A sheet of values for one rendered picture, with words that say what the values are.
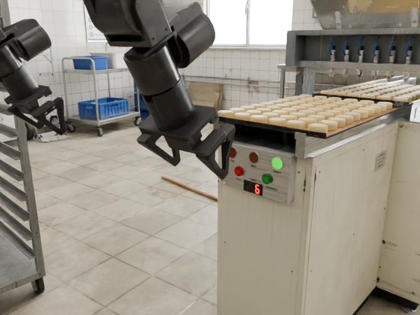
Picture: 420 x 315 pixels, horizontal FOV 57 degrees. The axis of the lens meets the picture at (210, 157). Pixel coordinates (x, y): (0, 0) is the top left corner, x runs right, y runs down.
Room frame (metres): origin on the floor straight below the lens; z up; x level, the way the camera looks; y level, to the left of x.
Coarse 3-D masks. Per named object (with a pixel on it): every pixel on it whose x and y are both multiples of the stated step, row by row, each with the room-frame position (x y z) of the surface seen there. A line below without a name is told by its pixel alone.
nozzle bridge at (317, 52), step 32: (288, 32) 1.84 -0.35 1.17; (320, 32) 1.74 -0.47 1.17; (352, 32) 1.64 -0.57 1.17; (384, 32) 1.56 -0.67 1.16; (416, 32) 1.48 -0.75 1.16; (288, 64) 1.84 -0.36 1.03; (320, 64) 1.77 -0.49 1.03; (352, 64) 1.67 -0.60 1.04; (384, 64) 1.58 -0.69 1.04; (416, 64) 1.51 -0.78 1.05
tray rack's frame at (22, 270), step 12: (0, 240) 1.81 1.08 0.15; (0, 252) 1.68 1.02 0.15; (12, 252) 1.68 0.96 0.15; (0, 264) 1.58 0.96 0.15; (12, 264) 1.58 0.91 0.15; (24, 264) 1.58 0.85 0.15; (0, 276) 1.48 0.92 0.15; (12, 276) 1.48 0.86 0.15; (24, 276) 1.48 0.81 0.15; (36, 276) 1.50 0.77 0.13; (0, 288) 1.40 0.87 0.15; (12, 288) 1.43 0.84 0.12
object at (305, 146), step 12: (408, 108) 1.60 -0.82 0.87; (372, 120) 1.31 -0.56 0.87; (384, 120) 1.40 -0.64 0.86; (300, 132) 0.98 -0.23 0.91; (348, 132) 1.17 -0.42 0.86; (360, 132) 1.24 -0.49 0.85; (300, 144) 0.98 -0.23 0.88; (312, 144) 1.00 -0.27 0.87; (324, 144) 1.05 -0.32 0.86; (336, 144) 1.11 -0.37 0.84; (300, 156) 0.98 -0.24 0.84
